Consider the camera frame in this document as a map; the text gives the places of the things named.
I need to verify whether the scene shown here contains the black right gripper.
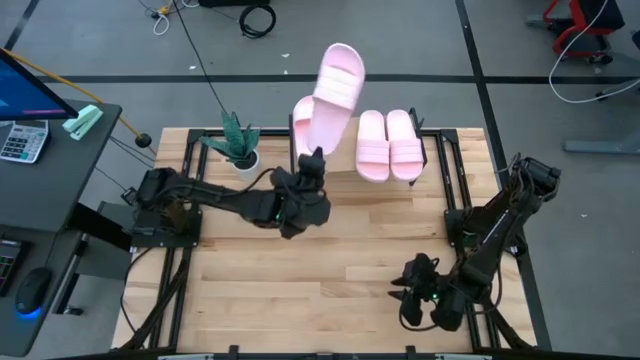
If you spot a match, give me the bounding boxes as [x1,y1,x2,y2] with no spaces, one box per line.
[389,252,444,306]

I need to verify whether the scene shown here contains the white desk calculator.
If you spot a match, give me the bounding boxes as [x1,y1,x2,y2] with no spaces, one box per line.
[0,119,50,165]

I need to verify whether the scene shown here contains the pink rubber slide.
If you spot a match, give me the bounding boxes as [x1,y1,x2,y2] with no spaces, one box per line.
[304,42,367,157]
[355,109,391,184]
[291,95,316,160]
[385,108,425,182]

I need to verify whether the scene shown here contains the mint green stapler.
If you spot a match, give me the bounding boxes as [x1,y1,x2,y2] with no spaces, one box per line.
[61,104,104,142]

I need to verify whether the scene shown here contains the long thin black cable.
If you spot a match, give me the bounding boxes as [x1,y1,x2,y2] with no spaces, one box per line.
[171,0,230,115]

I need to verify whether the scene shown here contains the snake plant in white pot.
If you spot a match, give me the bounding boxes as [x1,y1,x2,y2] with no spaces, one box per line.
[198,110,263,182]

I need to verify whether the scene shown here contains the wooden shelf with black legs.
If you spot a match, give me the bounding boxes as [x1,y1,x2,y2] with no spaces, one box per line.
[288,107,429,195]

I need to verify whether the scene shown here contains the short white cable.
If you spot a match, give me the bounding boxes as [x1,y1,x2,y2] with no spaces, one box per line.
[151,10,172,37]

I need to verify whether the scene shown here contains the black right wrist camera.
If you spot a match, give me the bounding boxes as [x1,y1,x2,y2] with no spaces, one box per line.
[399,298,426,329]

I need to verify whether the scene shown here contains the black keyboard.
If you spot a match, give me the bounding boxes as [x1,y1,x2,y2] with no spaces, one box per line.
[0,238,31,296]

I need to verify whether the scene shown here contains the black aluminium rig frame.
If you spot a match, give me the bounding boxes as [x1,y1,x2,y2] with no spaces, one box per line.
[112,127,554,360]

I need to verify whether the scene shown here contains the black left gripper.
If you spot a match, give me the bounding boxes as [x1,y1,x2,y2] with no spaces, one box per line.
[278,146,333,237]

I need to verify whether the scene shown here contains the black office desk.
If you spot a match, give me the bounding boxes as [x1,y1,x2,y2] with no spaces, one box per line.
[0,99,124,359]

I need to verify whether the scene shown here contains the coiled black cable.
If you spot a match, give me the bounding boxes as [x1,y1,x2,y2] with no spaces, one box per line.
[238,3,278,40]

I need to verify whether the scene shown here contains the long white cable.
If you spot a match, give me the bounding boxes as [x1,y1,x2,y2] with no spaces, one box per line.
[548,0,640,105]

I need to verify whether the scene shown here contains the black computer mouse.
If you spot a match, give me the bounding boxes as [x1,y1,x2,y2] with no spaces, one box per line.
[14,267,54,321]

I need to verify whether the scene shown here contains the computer monitor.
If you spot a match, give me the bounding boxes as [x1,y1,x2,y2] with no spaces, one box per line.
[0,47,80,122]

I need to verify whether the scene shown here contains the red and black cart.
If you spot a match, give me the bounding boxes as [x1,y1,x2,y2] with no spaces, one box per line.
[542,0,626,65]

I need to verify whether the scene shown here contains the yellow cable with black ball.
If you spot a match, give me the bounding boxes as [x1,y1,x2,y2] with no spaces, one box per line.
[0,48,157,156]

